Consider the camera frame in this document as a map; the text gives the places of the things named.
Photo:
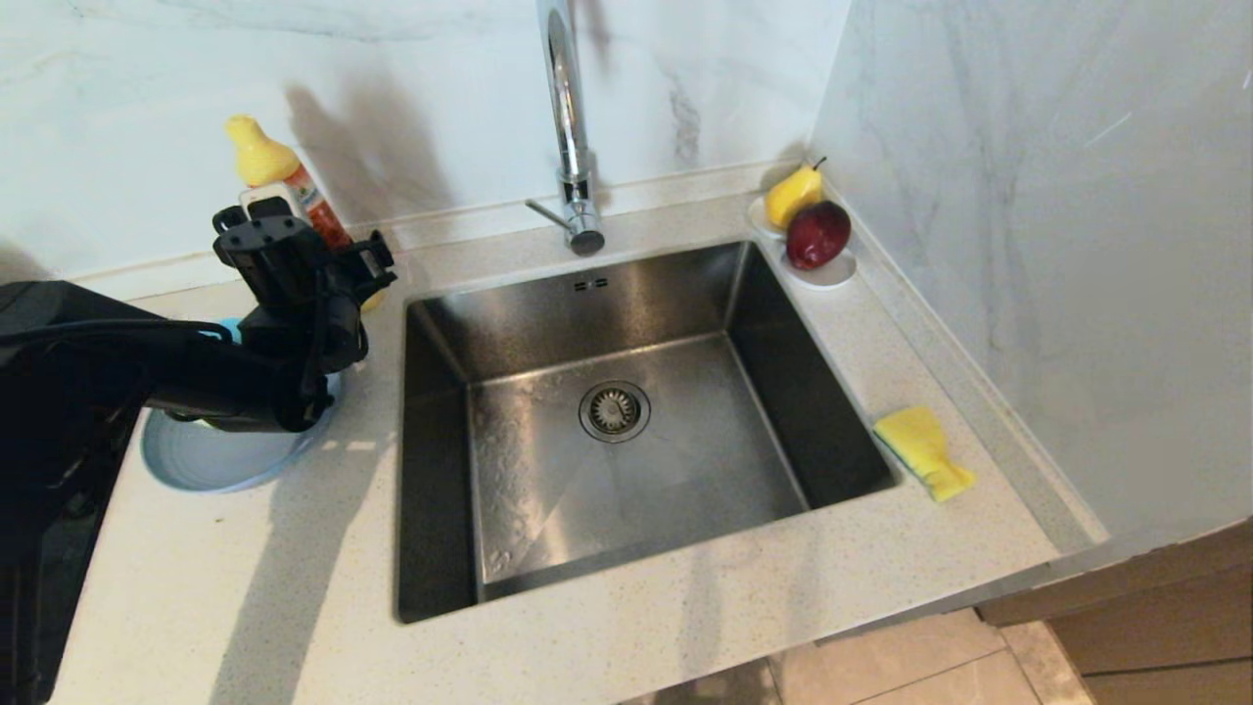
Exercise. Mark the stainless steel sink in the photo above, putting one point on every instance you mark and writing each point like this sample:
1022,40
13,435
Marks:
685,470

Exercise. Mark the orange dish soap bottle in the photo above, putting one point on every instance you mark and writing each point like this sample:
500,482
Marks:
259,157

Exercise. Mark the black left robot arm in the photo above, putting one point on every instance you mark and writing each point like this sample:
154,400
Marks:
98,372

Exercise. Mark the dark red apple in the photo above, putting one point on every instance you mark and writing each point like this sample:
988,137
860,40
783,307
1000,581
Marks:
815,236

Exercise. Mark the yellow pear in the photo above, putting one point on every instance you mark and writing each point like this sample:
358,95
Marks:
791,199

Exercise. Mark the wooden cabinet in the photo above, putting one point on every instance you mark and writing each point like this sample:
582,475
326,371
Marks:
1155,627

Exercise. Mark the metal sink drain strainer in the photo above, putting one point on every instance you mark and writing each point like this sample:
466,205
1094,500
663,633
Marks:
615,411

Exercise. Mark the chrome faucet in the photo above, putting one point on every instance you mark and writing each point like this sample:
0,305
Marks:
568,98

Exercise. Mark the blue-grey plate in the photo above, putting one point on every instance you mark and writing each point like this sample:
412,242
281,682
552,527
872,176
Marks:
215,460

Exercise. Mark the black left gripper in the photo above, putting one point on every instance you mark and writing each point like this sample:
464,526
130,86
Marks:
284,269

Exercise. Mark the yellow sponge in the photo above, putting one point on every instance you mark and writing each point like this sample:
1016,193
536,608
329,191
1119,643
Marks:
917,441

